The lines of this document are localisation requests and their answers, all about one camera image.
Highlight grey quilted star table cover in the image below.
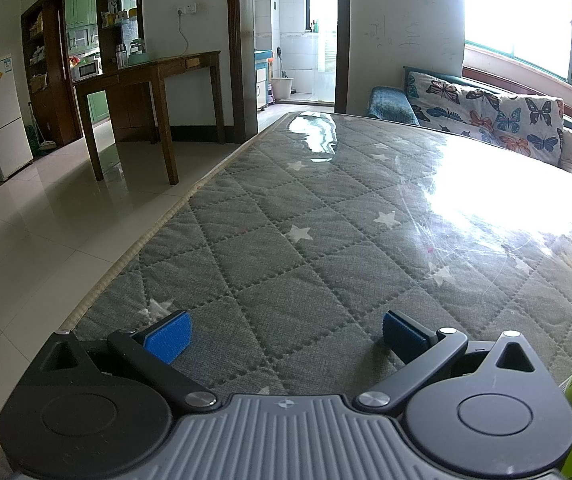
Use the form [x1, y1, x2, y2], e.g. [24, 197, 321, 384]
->
[0, 110, 572, 480]

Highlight blue sofa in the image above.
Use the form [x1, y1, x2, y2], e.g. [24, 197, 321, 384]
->
[365, 65, 572, 141]

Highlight butterfly print cushion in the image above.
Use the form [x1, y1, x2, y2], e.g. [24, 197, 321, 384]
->
[405, 70, 564, 166]

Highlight white refrigerator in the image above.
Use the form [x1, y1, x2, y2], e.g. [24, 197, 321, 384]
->
[0, 55, 33, 182]

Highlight dark wooden shelf unit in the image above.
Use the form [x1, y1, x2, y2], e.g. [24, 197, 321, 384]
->
[20, 0, 144, 148]

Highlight dark wooden table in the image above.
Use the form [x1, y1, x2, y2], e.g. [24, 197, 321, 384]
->
[74, 50, 225, 185]

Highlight microwave oven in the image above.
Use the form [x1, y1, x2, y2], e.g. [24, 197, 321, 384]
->
[71, 58, 103, 81]

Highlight white bucket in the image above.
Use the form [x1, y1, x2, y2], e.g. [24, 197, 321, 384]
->
[271, 77, 294, 102]

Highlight blue cabinet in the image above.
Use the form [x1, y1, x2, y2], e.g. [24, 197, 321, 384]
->
[254, 50, 273, 112]

